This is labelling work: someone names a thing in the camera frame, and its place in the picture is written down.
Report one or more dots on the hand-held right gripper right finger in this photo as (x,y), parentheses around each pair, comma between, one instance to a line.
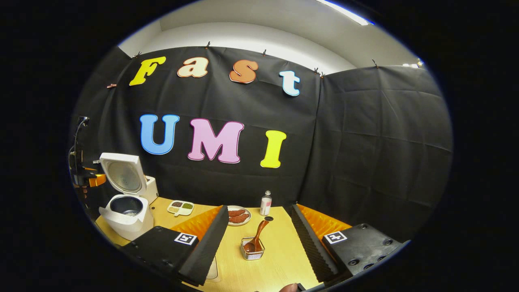
(312,247)

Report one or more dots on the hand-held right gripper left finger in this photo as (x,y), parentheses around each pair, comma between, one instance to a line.
(211,247)

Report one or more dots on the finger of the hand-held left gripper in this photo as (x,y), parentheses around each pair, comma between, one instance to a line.
(98,180)

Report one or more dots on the clear box of white rice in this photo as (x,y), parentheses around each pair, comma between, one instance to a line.
(214,269)

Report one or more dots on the brown wooden spoon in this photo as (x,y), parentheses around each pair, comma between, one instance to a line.
(259,233)

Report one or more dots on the white rice cooker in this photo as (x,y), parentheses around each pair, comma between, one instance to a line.
(134,227)

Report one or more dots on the brown sausage piece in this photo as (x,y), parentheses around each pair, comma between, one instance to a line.
(240,219)
(237,212)

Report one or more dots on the white divided dish of beans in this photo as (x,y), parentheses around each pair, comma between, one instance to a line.
(181,213)

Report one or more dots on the white round plate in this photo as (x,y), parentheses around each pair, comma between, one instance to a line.
(248,217)

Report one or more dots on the white toaster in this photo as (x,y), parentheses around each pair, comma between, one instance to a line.
(152,190)

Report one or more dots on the small bottle with pink label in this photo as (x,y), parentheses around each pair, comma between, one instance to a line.
(265,207)

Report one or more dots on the black backdrop cloth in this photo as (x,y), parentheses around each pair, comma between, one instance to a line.
(365,142)

